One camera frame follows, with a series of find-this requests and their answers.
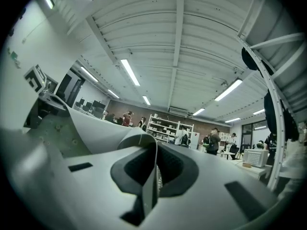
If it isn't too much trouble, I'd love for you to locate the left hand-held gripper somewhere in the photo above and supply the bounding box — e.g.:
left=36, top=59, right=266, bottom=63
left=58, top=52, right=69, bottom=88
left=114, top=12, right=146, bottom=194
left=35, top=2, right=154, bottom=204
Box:
left=23, top=64, right=71, bottom=129

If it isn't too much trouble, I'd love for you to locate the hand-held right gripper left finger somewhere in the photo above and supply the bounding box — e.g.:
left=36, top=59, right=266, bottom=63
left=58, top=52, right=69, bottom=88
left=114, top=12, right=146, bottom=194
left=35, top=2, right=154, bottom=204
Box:
left=0, top=127, right=158, bottom=230

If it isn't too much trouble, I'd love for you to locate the ceiling air conditioner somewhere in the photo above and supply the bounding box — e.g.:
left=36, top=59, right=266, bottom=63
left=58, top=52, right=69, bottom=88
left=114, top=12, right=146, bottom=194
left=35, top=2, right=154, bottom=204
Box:
left=168, top=106, right=189, bottom=116

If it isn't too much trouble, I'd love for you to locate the row of black monitors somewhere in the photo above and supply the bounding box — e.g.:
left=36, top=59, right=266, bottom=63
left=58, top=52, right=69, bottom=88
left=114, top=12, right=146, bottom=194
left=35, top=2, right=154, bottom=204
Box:
left=74, top=98, right=106, bottom=117

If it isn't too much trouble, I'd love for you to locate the white storage shelf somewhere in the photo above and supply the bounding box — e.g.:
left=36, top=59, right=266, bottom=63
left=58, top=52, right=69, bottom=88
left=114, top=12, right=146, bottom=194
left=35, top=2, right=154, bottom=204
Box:
left=146, top=113, right=195, bottom=144

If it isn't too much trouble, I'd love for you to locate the white side table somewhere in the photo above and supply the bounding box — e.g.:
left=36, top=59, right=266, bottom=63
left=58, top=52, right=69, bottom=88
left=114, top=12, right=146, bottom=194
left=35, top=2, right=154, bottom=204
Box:
left=236, top=159, right=273, bottom=180

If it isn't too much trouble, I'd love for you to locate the white fridge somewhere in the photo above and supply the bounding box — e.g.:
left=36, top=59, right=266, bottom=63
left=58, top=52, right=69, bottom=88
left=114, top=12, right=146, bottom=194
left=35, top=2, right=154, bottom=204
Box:
left=190, top=131, right=200, bottom=150

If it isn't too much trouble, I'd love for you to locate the dark doorway frame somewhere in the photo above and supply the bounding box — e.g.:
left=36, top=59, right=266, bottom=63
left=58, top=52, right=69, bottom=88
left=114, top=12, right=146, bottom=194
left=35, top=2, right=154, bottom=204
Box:
left=56, top=67, right=86, bottom=108

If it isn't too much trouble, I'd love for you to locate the white perforated curved bar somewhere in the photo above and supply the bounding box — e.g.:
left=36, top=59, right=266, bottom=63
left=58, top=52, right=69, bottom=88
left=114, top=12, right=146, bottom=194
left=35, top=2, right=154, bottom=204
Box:
left=236, top=35, right=285, bottom=193

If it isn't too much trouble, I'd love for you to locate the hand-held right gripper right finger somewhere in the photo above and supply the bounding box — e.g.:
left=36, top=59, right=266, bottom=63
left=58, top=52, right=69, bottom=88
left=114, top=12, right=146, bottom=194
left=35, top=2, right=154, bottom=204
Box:
left=143, top=143, right=284, bottom=230

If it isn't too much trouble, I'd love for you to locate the person's white shirt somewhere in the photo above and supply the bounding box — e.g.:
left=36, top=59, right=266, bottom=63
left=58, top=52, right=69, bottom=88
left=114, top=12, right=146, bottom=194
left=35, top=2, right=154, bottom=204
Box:
left=277, top=121, right=307, bottom=201

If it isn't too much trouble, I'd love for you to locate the white box with dotted panel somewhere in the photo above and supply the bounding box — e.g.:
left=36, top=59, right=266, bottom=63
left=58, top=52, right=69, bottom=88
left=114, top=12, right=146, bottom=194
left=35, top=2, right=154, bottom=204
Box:
left=243, top=148, right=269, bottom=169

